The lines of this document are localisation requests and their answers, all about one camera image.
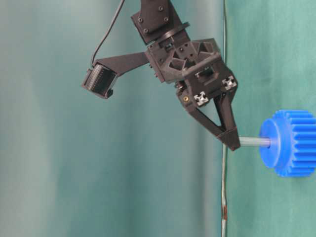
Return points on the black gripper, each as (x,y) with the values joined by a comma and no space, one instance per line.
(200,76)

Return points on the grey metal shaft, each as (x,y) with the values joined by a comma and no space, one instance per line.
(254,141)

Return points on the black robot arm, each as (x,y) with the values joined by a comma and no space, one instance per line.
(158,23)

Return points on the blue plastic gear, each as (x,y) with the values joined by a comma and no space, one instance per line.
(292,150)

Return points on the green table mat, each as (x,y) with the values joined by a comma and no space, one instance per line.
(271,48)

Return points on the green backdrop curtain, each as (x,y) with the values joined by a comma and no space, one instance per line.
(75,165)

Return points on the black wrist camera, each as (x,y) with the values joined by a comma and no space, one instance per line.
(99,80)

